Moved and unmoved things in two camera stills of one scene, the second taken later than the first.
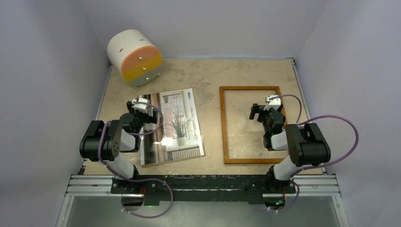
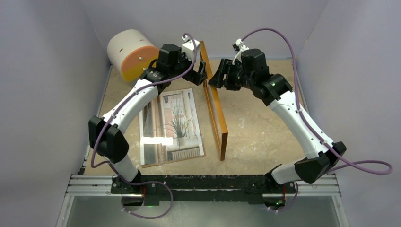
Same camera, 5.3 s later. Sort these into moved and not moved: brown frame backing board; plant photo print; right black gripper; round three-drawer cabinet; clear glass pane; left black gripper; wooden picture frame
Moved: right black gripper; wooden picture frame; left black gripper
Not moved: brown frame backing board; round three-drawer cabinet; clear glass pane; plant photo print
